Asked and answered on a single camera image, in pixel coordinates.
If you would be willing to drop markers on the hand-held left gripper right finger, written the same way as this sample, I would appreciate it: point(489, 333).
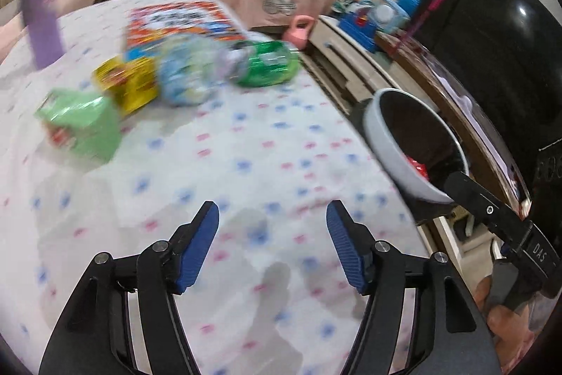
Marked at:
point(347, 247)

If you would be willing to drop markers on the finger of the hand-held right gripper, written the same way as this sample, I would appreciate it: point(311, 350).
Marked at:
point(487, 210)

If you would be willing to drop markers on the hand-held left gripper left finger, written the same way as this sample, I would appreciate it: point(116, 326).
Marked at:
point(197, 247)

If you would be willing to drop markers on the red snack wrapper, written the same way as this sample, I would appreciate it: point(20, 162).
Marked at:
point(419, 169)

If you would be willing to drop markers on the white bowl with dark inside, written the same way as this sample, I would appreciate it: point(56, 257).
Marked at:
point(395, 155)

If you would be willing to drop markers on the person's right hand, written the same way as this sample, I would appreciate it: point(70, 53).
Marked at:
point(505, 326)

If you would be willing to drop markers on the white dotted tablecloth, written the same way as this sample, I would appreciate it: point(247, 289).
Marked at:
point(219, 164)

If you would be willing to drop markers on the black television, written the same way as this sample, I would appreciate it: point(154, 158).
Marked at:
point(505, 50)

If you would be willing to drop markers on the green drink carton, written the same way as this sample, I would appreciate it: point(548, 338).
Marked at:
point(83, 124)

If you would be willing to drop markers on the clear plastic bag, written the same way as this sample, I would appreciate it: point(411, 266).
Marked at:
point(193, 69)

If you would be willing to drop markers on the yellow snack packet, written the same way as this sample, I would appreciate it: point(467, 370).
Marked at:
point(127, 83)

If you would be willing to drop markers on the green shiny wrapper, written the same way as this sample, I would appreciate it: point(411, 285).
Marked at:
point(268, 63)

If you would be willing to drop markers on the light blue toy box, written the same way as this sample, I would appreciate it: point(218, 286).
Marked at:
point(388, 14)

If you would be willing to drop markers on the pink toy kettlebell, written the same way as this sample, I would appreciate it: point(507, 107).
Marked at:
point(297, 33)

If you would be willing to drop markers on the blue toy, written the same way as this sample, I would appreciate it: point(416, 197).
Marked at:
point(358, 25)

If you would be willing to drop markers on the blue spiky ball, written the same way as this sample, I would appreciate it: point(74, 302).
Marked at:
point(410, 1)

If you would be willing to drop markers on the orange snack box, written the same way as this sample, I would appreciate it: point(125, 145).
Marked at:
point(175, 19)

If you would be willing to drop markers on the purple drink bottle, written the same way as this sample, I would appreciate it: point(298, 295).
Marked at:
point(41, 14)

